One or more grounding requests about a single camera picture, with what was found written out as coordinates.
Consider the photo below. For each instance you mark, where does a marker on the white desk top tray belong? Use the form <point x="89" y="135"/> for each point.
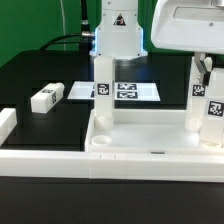
<point x="150" y="131"/>

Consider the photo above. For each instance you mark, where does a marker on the white front fence bar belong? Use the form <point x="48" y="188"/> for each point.
<point x="124" y="166"/>

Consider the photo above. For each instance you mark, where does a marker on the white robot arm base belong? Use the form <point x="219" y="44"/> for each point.
<point x="119" y="34"/>

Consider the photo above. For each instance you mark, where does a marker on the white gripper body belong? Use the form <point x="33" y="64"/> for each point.
<point x="189" y="25"/>

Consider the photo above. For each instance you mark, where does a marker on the white left fence block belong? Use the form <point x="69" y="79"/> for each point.
<point x="8" y="121"/>

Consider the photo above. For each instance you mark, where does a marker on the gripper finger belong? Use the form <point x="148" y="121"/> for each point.
<point x="204" y="66"/>

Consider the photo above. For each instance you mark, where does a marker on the white marker base plate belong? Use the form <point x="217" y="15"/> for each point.
<point x="123" y="91"/>

